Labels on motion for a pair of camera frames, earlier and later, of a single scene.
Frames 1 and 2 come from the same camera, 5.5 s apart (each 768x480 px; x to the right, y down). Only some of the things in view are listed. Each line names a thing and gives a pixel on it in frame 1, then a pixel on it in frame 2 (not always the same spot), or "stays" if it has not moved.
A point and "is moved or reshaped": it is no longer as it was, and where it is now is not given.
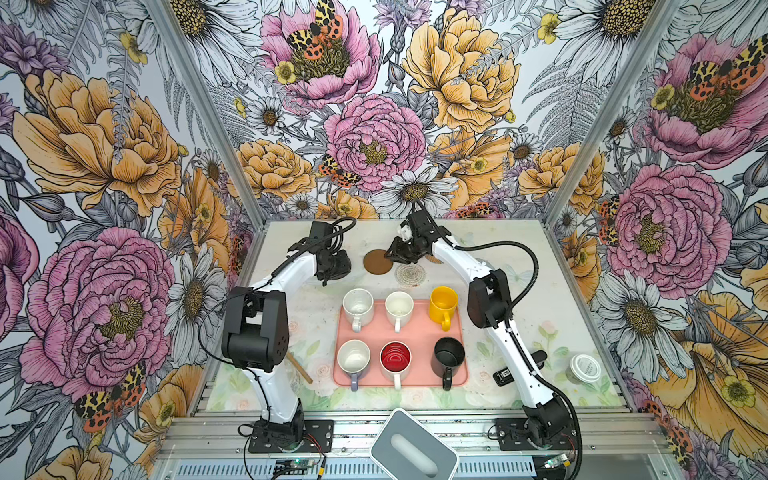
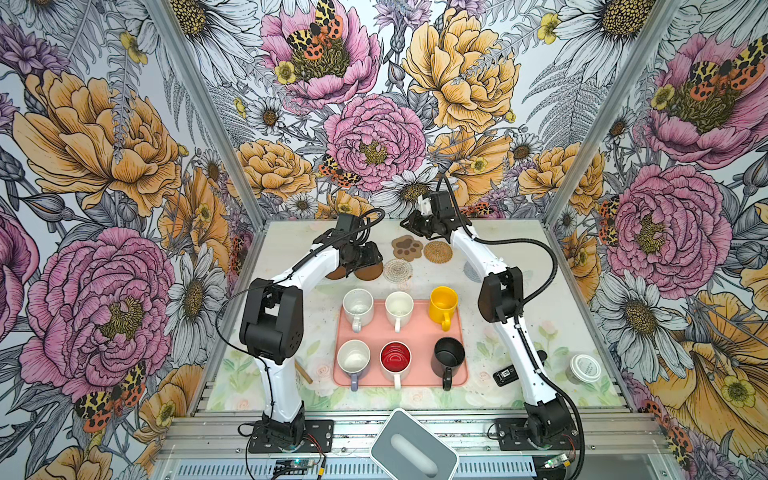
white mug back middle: x=399 y=309 stays
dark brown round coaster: x=376 y=263 is moved or reshaped
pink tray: x=420 y=334 stays
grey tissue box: x=406 y=450 stays
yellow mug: x=442 y=305 stays
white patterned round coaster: x=410 y=275 is moved or reshaped
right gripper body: x=408 y=250 -> x=424 y=224
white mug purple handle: x=353 y=358 stays
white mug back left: x=358 y=308 stays
